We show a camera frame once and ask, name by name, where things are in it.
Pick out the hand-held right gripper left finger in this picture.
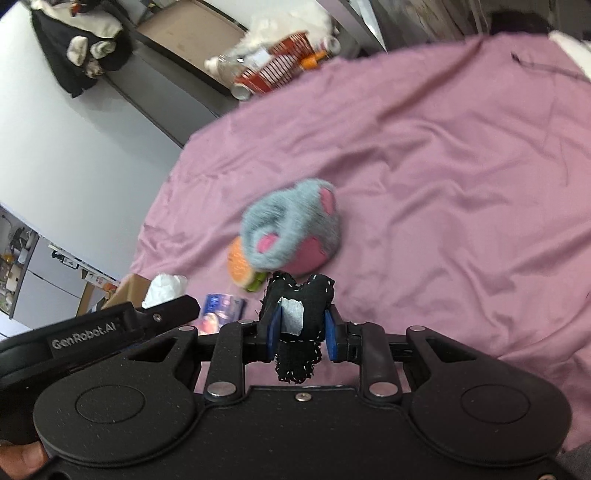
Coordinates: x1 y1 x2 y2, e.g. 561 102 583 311
122 299 283 398

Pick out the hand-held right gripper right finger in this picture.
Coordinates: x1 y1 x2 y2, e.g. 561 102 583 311
324 309 486 398

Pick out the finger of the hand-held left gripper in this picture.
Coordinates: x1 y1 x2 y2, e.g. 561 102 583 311
133 294 202 332

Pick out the black stitched fabric toy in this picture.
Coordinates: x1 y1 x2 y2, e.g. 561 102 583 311
257 272 336 384

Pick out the person's left hand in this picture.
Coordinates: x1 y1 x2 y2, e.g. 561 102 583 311
0 440 49 480

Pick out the white crumpled tissue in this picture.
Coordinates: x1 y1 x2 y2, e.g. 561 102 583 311
141 273 189 309

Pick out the cardboard box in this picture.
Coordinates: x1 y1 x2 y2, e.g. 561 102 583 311
76 273 154 316

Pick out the blue printed packet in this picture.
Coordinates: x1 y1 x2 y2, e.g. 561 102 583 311
198 294 245 336

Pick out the burger plush toy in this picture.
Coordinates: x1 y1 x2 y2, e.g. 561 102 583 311
228 237 269 292

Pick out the grey mouse plush toy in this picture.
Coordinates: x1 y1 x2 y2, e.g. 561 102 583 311
241 179 342 277

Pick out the purple bed sheet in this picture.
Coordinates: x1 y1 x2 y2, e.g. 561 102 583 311
129 32 591 467

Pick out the clear plastic bottle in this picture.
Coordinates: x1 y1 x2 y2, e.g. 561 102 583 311
216 52 269 100

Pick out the dark wooden shelf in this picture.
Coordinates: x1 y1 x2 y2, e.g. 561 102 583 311
106 0 389 148

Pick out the orange small bottle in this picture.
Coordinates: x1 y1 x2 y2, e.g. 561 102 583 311
300 51 329 71

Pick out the black and white plush toy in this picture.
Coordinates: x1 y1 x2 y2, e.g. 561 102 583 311
28 0 133 99

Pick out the white fluffy plush toy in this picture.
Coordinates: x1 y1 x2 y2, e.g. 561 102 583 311
205 0 341 78

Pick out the white pillow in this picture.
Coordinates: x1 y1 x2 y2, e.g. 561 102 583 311
547 30 591 70

